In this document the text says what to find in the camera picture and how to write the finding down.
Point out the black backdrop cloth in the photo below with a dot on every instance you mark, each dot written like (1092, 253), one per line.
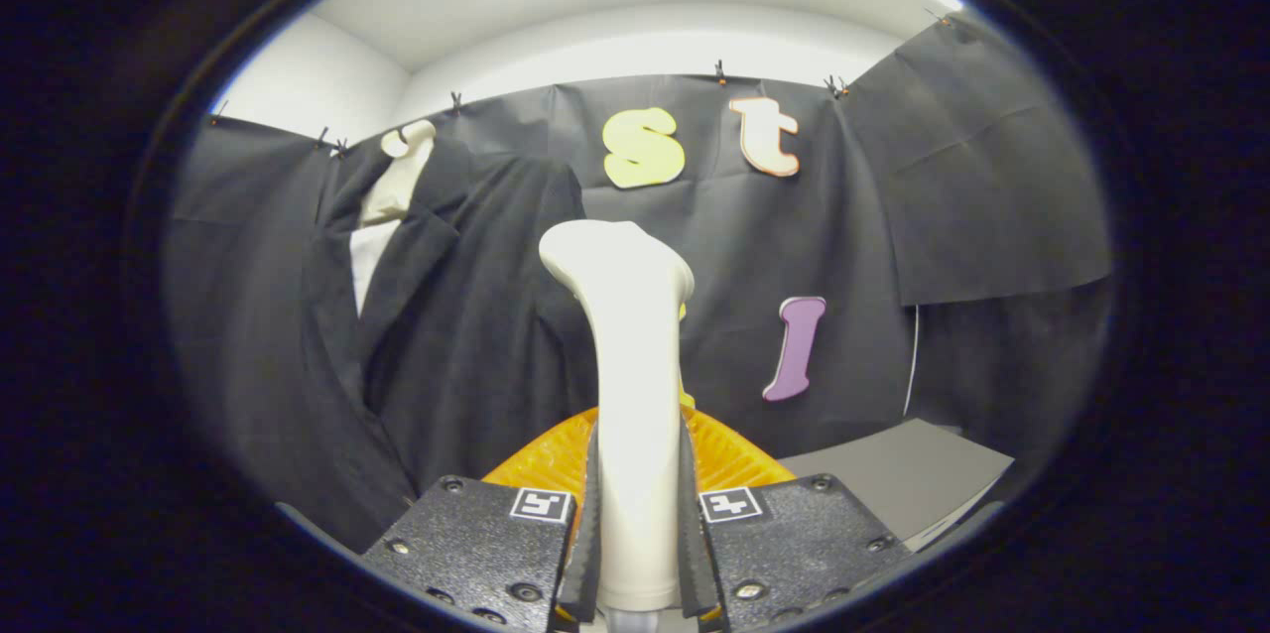
(893, 216)

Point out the white mannequin torso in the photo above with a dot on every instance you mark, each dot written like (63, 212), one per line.
(397, 187)

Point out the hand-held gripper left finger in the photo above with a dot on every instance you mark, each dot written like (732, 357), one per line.
(587, 554)

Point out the grey cabinet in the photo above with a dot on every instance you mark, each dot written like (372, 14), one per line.
(893, 474)

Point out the white garment steamer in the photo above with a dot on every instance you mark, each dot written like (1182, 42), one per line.
(635, 365)

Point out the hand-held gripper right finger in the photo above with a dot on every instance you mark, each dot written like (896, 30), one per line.
(693, 554)

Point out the black suit jacket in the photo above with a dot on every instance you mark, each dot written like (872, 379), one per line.
(476, 335)

